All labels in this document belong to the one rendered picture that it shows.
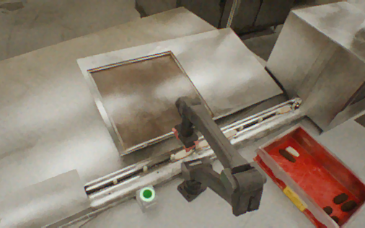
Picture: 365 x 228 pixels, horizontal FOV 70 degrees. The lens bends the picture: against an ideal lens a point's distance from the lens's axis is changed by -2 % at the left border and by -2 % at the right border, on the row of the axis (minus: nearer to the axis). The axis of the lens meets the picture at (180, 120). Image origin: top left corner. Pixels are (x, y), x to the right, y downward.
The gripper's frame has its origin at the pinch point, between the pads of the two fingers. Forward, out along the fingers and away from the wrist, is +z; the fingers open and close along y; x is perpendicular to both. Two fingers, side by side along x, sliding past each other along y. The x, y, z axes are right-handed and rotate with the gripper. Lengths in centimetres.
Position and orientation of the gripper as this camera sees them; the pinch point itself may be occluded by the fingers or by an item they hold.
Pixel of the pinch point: (183, 144)
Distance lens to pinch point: 119.8
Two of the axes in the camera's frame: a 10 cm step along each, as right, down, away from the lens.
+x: -8.5, 3.1, -4.2
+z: -1.3, 6.5, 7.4
